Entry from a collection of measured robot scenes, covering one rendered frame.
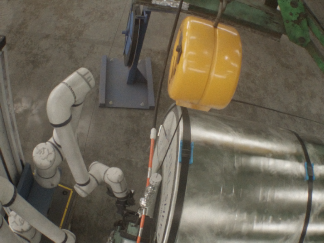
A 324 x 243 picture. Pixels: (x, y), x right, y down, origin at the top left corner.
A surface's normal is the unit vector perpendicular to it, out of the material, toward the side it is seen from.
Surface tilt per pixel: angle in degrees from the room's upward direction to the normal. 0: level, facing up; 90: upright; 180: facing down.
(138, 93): 0
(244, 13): 90
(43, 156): 10
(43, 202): 0
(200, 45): 31
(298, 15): 90
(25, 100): 0
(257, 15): 90
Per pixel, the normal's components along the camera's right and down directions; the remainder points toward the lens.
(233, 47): 0.15, -0.29
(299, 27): -0.26, 0.74
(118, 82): 0.19, -0.59
